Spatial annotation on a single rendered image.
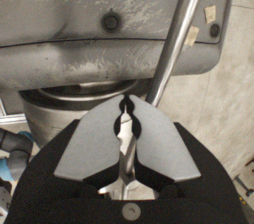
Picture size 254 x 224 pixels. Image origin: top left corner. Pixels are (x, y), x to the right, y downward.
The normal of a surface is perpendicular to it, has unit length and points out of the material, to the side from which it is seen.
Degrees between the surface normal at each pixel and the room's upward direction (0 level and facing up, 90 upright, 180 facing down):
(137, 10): 0
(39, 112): 36
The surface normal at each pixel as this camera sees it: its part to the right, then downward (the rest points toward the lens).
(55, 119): -0.09, 0.47
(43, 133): -0.31, 0.44
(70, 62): 0.31, 0.63
